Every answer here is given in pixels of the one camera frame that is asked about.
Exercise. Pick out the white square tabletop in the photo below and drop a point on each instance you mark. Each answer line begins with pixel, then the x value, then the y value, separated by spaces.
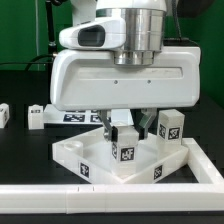
pixel 98 161

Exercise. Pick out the white L-shaped obstacle fence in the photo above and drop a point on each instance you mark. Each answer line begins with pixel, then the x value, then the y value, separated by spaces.
pixel 206 195

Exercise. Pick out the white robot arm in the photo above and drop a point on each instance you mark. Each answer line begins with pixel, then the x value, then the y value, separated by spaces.
pixel 117 60

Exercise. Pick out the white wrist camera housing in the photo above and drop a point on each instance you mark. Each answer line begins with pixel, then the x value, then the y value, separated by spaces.
pixel 103 33

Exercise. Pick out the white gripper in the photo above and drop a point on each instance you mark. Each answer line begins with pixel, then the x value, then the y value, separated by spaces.
pixel 90 80

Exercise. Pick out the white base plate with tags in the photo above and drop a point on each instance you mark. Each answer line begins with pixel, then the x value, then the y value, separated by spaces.
pixel 83 117

